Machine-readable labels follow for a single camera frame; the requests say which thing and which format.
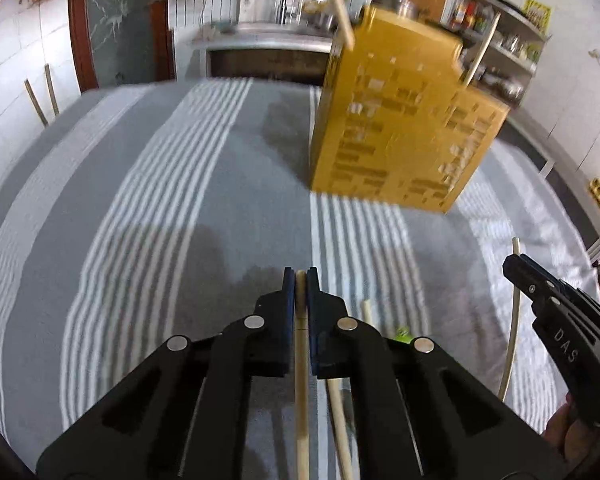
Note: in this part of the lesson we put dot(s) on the stainless steel sink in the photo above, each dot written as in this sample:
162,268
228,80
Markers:
265,35

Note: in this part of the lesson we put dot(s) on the white soap bottle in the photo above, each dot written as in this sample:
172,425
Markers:
247,2

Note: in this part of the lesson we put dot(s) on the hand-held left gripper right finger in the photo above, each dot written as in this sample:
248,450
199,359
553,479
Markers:
313,310

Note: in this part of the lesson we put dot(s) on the wooden chopstick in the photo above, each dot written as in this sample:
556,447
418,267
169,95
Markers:
482,47
341,7
341,435
302,410
510,350

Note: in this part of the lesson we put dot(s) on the yellow perforated utensil holder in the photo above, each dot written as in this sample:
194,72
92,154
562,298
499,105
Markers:
405,125

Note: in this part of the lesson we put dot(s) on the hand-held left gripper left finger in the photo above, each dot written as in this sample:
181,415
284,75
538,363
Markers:
287,305

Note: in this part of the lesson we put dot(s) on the grey white striped tablecloth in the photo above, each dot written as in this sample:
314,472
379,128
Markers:
130,210

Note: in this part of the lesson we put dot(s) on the wooden stick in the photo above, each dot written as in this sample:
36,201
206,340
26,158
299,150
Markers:
52,90
36,102

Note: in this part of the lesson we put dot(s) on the person's right hand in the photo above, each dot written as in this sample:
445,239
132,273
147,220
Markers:
562,422

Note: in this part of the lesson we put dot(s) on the yellow wall poster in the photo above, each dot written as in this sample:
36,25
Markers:
537,16

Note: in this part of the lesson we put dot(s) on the brown frosted glass door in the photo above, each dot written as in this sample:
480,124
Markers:
120,25

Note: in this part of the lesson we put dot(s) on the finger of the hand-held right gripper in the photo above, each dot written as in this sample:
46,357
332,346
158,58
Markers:
522,272

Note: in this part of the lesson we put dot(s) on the corner wall shelf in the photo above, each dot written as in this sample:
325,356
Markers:
510,45

